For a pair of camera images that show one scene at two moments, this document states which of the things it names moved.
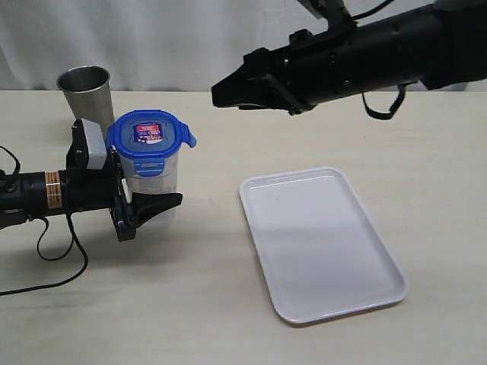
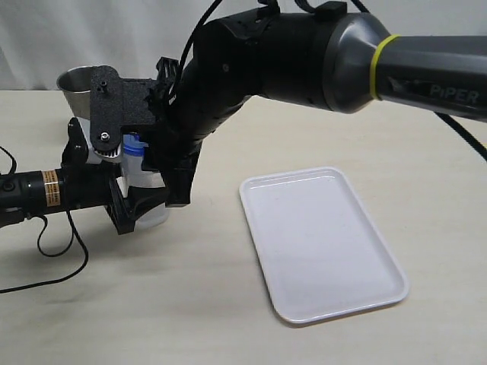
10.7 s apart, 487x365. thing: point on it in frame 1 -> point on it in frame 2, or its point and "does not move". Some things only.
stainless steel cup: (87, 90) does not move
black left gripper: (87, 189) does not move
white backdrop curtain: (152, 45) does not move
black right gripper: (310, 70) -> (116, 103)
